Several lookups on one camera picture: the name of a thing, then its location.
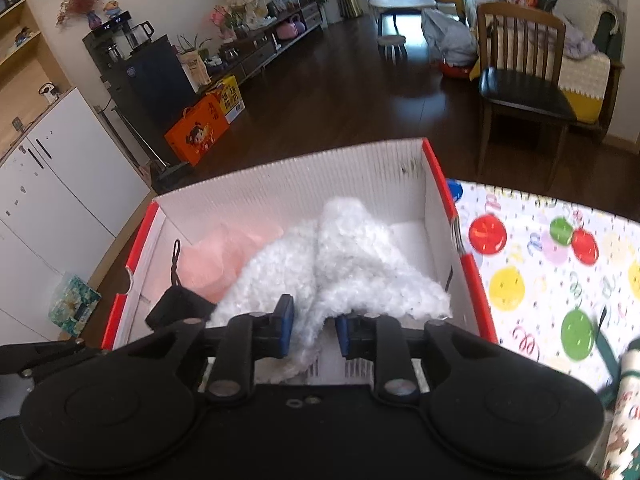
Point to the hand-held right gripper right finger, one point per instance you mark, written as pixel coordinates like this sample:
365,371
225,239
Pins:
342,336

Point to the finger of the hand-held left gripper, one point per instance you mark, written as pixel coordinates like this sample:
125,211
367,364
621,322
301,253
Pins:
45,355

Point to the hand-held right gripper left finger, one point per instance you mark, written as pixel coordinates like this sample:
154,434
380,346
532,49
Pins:
285,332

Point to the white fluffy cloth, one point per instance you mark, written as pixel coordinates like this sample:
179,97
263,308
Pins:
350,260

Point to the red white cardboard shoe box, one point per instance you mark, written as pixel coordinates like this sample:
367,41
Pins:
300,180

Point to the green printed tissue packet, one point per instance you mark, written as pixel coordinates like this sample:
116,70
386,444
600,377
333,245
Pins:
75,305

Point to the pink fluffy cloth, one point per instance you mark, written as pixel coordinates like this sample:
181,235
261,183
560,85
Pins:
215,265

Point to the white cabinet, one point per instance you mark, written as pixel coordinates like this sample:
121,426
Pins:
60,185

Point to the balloon printed tablecloth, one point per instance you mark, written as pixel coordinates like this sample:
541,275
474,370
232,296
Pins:
540,280

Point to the orange gift box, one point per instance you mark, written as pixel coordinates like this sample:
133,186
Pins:
197,132

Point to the yellow gift box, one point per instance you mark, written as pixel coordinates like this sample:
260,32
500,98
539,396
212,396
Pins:
230,97

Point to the paper bag with plant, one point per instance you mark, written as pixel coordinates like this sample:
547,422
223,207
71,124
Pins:
196,69

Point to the black tea bar machine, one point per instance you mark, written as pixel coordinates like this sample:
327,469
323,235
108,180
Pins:
155,85

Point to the low grey television cabinet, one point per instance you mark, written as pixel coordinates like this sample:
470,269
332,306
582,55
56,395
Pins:
270,52

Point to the red basin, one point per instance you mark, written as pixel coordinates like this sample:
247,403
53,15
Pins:
455,71

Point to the green white printed cloth pouch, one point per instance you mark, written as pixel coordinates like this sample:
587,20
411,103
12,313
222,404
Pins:
627,410

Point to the small round stool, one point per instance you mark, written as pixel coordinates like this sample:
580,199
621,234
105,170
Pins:
392,42

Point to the wooden chair black seat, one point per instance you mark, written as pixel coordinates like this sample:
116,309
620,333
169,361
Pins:
525,92

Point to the grey cloth bundle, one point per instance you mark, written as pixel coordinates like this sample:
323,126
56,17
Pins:
447,35

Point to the pink flower bouquet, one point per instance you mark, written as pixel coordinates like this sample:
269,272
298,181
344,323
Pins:
220,17

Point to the light wooden coffee table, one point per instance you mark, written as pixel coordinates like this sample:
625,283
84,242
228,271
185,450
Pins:
400,0

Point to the dried flowers in purple vase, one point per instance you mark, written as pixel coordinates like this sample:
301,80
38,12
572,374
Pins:
82,5

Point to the small cartoon figurine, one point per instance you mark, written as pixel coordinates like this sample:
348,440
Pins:
111,9

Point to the small wooden armchair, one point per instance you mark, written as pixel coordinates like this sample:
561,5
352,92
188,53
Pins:
452,0

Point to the green sofa with cream cover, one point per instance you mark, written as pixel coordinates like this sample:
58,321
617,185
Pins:
582,72

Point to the lilac cloth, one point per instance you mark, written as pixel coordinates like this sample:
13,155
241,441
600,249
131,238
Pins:
579,44

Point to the cream knitted sofa throw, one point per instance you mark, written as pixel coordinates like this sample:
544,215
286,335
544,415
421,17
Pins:
580,5

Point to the light wooden wall shelf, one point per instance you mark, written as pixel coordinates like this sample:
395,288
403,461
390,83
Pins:
20,60

